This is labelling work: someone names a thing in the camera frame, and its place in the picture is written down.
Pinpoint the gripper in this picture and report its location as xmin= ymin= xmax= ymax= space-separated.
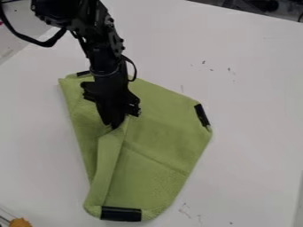
xmin=79 ymin=70 xmax=144 ymax=130

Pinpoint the green cloth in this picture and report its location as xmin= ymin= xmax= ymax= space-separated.
xmin=58 ymin=70 xmax=214 ymax=223

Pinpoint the orange toy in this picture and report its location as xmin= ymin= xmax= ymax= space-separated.
xmin=8 ymin=217 xmax=34 ymax=227

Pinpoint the black cable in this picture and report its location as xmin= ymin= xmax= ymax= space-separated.
xmin=0 ymin=4 xmax=69 ymax=49

